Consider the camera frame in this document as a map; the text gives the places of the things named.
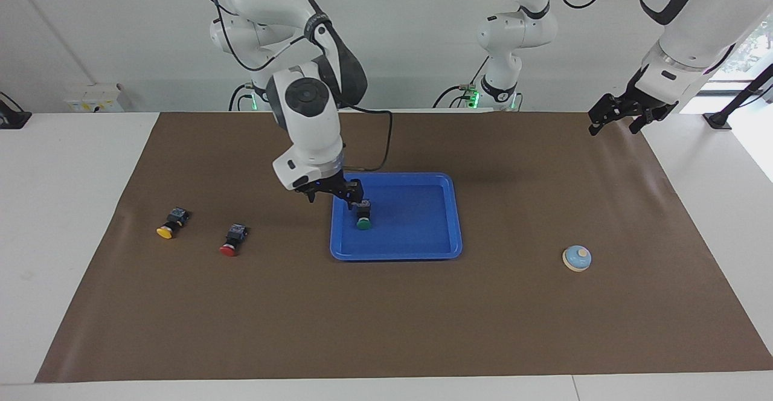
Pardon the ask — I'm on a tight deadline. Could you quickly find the light blue service bell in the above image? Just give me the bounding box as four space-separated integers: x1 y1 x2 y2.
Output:
562 245 592 273

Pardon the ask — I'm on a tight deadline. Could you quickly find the black right base cable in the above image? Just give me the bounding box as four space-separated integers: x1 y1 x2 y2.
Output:
228 83 253 112

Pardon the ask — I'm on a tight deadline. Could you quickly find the black tripod stand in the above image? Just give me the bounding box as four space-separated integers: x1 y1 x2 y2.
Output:
704 63 773 130

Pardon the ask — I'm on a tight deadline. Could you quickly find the brown table mat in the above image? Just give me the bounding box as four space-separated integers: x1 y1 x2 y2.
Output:
34 110 773 383

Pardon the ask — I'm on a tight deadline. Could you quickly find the black base cable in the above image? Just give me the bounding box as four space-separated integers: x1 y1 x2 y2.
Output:
433 56 491 109
228 83 253 112

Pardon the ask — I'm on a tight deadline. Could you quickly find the white wall socket box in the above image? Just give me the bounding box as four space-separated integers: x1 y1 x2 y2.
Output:
63 83 130 113

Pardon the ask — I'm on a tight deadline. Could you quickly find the red push button switch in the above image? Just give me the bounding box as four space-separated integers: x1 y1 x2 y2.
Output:
219 223 249 258

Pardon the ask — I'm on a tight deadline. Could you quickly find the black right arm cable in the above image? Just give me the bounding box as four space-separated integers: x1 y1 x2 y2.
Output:
188 0 394 173

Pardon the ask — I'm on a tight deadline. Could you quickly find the black left base cable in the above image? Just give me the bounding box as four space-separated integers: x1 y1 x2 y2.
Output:
433 56 491 109

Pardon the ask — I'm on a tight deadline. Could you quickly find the blue plastic tray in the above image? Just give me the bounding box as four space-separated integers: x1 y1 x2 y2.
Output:
330 172 463 262

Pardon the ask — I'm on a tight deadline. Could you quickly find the yellow push button switch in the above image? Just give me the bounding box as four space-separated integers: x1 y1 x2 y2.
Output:
156 207 190 240

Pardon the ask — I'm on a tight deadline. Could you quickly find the black desk stand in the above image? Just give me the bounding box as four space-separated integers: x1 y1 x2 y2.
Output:
0 91 32 130

